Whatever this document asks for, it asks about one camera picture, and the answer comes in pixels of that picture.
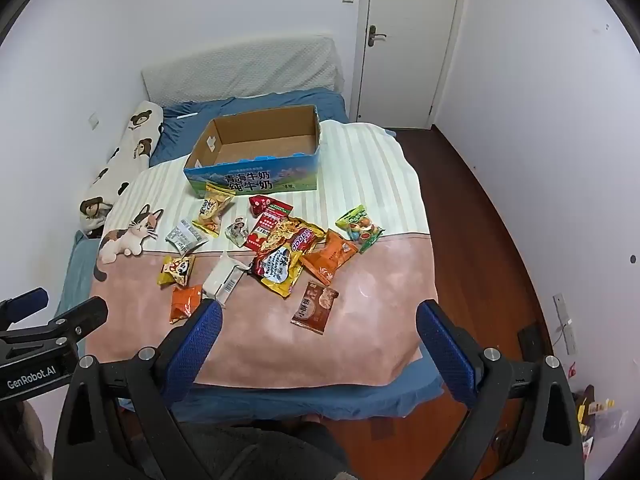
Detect cat printed blanket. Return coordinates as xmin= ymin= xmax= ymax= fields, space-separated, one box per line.
xmin=82 ymin=120 xmax=443 ymax=388

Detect cluttered small items pile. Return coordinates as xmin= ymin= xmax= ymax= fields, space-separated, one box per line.
xmin=567 ymin=362 xmax=632 ymax=463

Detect bear print pillow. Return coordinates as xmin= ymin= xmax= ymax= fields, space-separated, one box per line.
xmin=80 ymin=101 xmax=165 ymax=238

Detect blue printed cardboard box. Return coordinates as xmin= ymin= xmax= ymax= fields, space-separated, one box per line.
xmin=183 ymin=105 xmax=322 ymax=197

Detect small grey pictured packet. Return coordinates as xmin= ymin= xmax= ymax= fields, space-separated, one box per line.
xmin=223 ymin=216 xmax=251 ymax=248

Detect silver snack packet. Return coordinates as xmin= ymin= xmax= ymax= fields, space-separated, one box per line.
xmin=165 ymin=219 xmax=208 ymax=255

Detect brown snack packet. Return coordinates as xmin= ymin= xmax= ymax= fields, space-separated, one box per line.
xmin=291 ymin=281 xmax=340 ymax=335

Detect white wall strip with cable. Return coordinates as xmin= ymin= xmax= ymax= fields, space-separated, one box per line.
xmin=552 ymin=294 xmax=578 ymax=356

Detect long red snack packet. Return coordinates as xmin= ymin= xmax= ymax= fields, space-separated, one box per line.
xmin=245 ymin=199 xmax=294 ymax=253

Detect white snack packet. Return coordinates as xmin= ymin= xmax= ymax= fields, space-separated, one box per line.
xmin=201 ymin=251 xmax=256 ymax=308

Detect small yellow cartoon packet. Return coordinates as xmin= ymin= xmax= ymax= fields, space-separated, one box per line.
xmin=159 ymin=254 xmax=196 ymax=288

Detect dark box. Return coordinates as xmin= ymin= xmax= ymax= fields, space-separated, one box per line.
xmin=517 ymin=325 xmax=551 ymax=361

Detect light blue cloth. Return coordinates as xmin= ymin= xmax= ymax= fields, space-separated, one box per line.
xmin=54 ymin=230 xmax=103 ymax=317

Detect white quilted headboard cushion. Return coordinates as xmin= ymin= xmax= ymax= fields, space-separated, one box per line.
xmin=141 ymin=35 xmax=346 ymax=103

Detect blue bed sheet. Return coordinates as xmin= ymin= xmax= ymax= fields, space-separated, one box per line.
xmin=55 ymin=87 xmax=446 ymax=423

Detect large yellow red chips packet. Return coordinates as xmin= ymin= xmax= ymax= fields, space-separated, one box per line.
xmin=250 ymin=217 xmax=326 ymax=299

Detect yellow biscuit packet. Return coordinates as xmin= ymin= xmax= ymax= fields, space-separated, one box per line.
xmin=192 ymin=183 xmax=236 ymax=238

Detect large orange snack packet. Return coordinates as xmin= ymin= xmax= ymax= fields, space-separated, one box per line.
xmin=300 ymin=229 xmax=360 ymax=286

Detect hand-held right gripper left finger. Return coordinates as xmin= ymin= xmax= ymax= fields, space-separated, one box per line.
xmin=52 ymin=299 xmax=223 ymax=480

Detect small orange snack packet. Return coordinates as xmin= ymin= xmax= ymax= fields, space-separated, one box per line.
xmin=169 ymin=284 xmax=203 ymax=324

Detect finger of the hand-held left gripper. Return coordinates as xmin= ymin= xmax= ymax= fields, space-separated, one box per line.
xmin=0 ymin=287 xmax=49 ymax=332
xmin=0 ymin=296 xmax=109 ymax=357

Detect white door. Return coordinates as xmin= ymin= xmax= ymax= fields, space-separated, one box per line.
xmin=350 ymin=0 xmax=471 ymax=130

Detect green candy packet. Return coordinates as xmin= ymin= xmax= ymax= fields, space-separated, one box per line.
xmin=335 ymin=205 xmax=385 ymax=253

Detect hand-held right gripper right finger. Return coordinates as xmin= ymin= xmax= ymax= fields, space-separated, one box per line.
xmin=416 ymin=300 xmax=586 ymax=480

